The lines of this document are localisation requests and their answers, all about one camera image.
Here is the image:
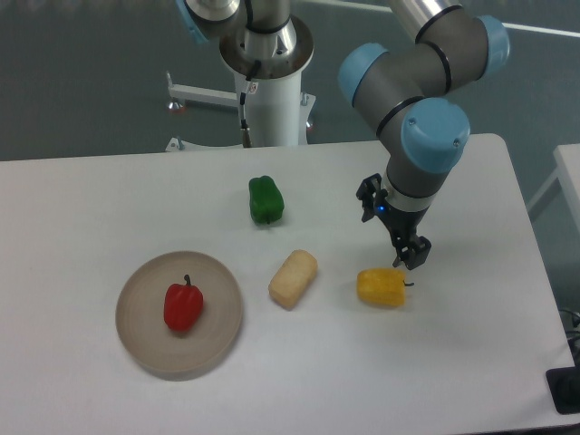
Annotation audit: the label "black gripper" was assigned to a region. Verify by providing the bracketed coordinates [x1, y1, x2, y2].
[356, 173, 431, 270]

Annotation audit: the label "red toy pepper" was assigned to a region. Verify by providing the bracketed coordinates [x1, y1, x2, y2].
[163, 275, 204, 333]

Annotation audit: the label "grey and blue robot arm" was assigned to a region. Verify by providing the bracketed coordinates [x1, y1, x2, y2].
[177, 1, 510, 269]

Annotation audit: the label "yellow toy pepper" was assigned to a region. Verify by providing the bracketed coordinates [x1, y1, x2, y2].
[356, 268, 414, 307]

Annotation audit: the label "green toy pepper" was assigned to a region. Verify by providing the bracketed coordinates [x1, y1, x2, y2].
[248, 175, 285, 225]

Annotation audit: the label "beige round plate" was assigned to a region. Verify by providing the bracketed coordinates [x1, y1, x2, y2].
[115, 251, 244, 381]

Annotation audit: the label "beige toy bread loaf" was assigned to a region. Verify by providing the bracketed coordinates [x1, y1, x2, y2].
[268, 249, 318, 310]

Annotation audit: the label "white side table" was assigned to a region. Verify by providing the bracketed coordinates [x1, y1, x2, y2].
[526, 143, 579, 227]

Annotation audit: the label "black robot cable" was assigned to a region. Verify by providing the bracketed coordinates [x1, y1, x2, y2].
[238, 58, 264, 149]

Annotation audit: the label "black cables at right edge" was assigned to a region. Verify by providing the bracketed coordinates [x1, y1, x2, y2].
[556, 306, 580, 363]

